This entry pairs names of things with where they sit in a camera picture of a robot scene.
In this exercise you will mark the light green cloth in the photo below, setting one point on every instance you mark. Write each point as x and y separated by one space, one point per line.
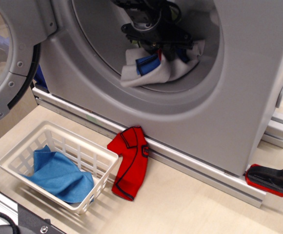
176 14

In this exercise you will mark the red black clamp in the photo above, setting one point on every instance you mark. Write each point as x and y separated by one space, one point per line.
266 179

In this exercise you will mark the light blue cloth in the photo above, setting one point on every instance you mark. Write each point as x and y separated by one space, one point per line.
59 176

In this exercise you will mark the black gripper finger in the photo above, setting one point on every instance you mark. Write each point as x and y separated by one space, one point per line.
171 52
150 47

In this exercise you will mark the grey toy washing machine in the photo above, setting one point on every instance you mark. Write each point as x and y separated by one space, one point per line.
217 112

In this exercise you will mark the dark blue miniature garment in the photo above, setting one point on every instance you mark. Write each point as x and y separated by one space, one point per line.
149 63

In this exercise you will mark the black bracket with screw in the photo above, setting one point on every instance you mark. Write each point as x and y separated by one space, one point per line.
33 222

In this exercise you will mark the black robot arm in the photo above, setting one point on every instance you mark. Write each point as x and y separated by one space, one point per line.
145 13

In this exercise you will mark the grey cloth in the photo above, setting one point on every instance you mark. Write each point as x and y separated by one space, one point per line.
167 71

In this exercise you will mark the red miniature shirt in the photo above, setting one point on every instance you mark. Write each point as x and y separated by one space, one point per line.
131 145

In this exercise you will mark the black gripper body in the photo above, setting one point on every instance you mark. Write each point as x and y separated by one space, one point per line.
162 32

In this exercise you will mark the white plastic laundry basket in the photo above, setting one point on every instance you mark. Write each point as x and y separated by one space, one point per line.
86 155

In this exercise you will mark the grey round machine door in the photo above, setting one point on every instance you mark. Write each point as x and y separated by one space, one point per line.
24 25

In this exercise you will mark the aluminium profile rail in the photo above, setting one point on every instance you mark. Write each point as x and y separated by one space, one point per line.
233 185

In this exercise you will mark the small red garment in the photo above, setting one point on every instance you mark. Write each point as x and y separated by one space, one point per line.
159 53

